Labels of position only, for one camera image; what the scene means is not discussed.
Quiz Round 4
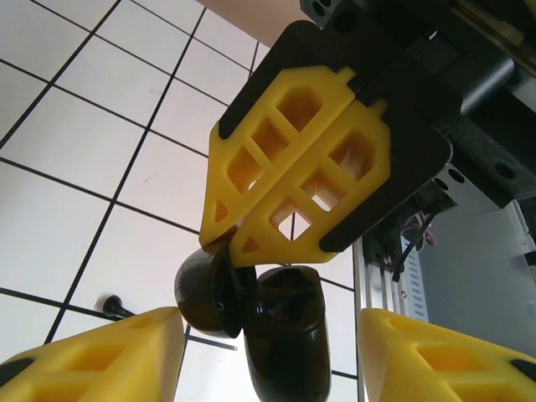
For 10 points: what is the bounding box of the black earbud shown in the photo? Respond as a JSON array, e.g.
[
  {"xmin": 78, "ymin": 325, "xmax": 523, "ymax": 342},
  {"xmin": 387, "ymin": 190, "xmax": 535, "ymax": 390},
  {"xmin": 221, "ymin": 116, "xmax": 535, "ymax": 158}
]
[{"xmin": 101, "ymin": 294, "xmax": 139, "ymax": 322}]

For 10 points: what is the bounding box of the grey metal sheet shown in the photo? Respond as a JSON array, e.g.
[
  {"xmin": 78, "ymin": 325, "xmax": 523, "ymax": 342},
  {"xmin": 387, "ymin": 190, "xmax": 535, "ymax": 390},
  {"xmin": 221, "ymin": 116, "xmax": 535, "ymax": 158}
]
[{"xmin": 418, "ymin": 196, "xmax": 536, "ymax": 361}]

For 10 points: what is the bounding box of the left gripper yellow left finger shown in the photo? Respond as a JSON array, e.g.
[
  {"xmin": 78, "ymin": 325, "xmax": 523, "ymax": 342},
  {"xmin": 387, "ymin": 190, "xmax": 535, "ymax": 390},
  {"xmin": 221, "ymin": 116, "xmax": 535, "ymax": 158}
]
[{"xmin": 0, "ymin": 306, "xmax": 186, "ymax": 402}]

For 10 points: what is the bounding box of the slotted grey cable duct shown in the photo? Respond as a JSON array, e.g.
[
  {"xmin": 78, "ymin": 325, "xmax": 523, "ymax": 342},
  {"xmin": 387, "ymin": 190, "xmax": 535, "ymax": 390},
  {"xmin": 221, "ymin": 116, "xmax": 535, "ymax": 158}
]
[{"xmin": 399, "ymin": 245, "xmax": 428, "ymax": 319}]

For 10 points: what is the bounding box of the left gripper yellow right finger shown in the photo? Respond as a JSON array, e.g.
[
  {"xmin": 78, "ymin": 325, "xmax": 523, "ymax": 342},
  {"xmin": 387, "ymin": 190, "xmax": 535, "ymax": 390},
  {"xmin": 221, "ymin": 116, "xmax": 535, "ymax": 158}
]
[{"xmin": 359, "ymin": 307, "xmax": 536, "ymax": 402}]

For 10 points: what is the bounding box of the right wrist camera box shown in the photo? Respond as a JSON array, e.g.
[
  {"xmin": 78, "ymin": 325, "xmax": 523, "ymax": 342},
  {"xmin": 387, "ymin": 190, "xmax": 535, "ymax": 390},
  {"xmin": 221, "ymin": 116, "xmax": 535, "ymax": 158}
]
[{"xmin": 458, "ymin": 54, "xmax": 520, "ymax": 122}]

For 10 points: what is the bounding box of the aluminium mounting rail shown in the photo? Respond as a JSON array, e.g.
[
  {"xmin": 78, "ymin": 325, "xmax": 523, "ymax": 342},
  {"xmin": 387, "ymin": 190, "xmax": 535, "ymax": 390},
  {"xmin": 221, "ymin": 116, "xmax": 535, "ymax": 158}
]
[{"xmin": 351, "ymin": 240, "xmax": 424, "ymax": 402}]

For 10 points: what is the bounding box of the black earbud charging case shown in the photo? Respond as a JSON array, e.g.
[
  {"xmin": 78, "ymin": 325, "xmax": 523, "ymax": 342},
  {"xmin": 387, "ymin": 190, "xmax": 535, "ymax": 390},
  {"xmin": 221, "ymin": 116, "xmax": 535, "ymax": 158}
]
[{"xmin": 173, "ymin": 245, "xmax": 332, "ymax": 402}]

